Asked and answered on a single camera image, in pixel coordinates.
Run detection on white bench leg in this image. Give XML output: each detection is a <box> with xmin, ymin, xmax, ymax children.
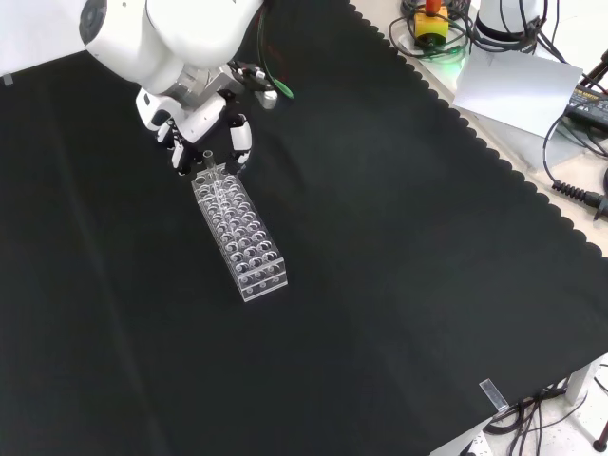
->
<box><xmin>563</xmin><ymin>351</ymin><xmax>608</xmax><ymax>406</ymax></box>

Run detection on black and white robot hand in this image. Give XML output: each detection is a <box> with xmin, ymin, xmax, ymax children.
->
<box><xmin>135</xmin><ymin>89</ymin><xmax>255</xmax><ymax>177</ymax></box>

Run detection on yellow stop button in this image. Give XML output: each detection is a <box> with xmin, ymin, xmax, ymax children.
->
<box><xmin>413</xmin><ymin>0</ymin><xmax>450</xmax><ymax>49</ymax></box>

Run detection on black cables under bench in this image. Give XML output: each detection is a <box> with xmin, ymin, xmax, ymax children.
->
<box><xmin>463</xmin><ymin>363</ymin><xmax>608</xmax><ymax>456</ymax></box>

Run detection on green cable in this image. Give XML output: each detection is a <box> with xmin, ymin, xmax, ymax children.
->
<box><xmin>256</xmin><ymin>7</ymin><xmax>295</xmax><ymax>101</ymax></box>

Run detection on black power adapter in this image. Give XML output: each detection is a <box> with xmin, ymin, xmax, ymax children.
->
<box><xmin>563</xmin><ymin>84</ymin><xmax>608</xmax><ymax>135</ymax></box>

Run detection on black bench cloth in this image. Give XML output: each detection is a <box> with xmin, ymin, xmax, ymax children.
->
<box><xmin>0</xmin><ymin>0</ymin><xmax>608</xmax><ymax>456</ymax></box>

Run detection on black cables by robot base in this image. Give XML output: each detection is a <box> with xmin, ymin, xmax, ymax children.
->
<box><xmin>467</xmin><ymin>0</ymin><xmax>574</xmax><ymax>66</ymax></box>

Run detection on clear plastic test tube rack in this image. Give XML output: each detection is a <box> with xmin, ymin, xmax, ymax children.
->
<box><xmin>190</xmin><ymin>162</ymin><xmax>290</xmax><ymax>304</ymax></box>

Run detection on pale board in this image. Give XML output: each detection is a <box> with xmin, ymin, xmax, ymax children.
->
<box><xmin>450</xmin><ymin>48</ymin><xmax>585</xmax><ymax>140</ymax></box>

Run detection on clear glass test tube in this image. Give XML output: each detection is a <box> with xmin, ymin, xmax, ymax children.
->
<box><xmin>202</xmin><ymin>149</ymin><xmax>224</xmax><ymax>192</ymax></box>

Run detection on black cable with ribbed plug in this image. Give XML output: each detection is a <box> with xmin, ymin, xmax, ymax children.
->
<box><xmin>541</xmin><ymin>111</ymin><xmax>608</xmax><ymax>222</ymax></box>

